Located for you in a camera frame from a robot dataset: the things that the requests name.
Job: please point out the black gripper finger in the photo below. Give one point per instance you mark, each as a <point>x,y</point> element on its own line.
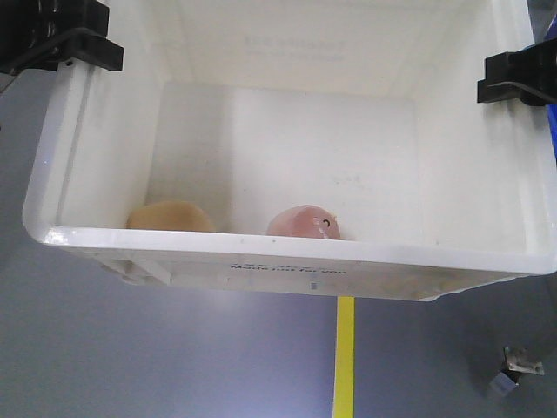
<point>528,75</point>

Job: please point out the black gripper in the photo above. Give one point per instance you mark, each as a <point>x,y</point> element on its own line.
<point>39,35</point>

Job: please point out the cream spotted plush toy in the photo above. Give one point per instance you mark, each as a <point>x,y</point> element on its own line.
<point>171,216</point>

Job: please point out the white plastic tote crate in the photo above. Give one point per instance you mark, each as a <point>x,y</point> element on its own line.
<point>245,109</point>

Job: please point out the pink smiling plush toy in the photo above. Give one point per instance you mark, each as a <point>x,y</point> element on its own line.
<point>306,221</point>

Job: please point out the metal floor bracket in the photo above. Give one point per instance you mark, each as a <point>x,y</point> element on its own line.
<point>516,364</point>

